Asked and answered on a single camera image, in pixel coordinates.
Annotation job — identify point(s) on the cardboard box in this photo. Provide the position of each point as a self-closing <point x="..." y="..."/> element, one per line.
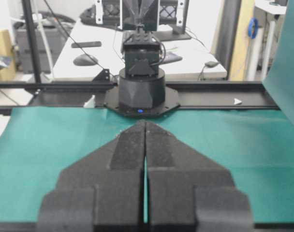
<point x="6" y="50"/>

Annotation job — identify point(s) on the blue tape roll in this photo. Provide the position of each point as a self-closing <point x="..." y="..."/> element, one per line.
<point x="252" y="28"/>

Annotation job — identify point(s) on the black aluminium frame rail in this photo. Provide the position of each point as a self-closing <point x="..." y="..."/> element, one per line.
<point x="217" y="95"/>

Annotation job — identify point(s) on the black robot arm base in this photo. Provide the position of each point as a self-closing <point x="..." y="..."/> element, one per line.
<point x="142" y="91"/>

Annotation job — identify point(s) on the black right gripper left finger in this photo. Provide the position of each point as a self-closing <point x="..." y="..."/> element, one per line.
<point x="101" y="192"/>

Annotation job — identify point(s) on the black flat remote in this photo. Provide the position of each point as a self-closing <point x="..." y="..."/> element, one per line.
<point x="86" y="44"/>

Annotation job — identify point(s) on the green table mat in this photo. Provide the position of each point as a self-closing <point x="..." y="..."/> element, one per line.
<point x="257" y="146"/>

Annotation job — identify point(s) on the green backdrop curtain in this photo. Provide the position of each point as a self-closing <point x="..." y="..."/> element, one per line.
<point x="279" y="83"/>

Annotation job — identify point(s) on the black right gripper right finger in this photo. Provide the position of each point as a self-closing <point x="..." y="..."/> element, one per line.
<point x="189" y="192"/>

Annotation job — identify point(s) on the black computer mouse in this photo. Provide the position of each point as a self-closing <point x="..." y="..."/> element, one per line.
<point x="85" y="60"/>

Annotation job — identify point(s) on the black vertical frame post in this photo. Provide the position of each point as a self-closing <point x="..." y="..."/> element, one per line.
<point x="27" y="10"/>

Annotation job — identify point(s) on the white office desk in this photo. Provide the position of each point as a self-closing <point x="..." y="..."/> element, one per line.
<point x="190" y="68"/>

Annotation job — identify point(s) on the black monitor stand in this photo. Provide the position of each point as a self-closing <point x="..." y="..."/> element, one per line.
<point x="173" y="16"/>

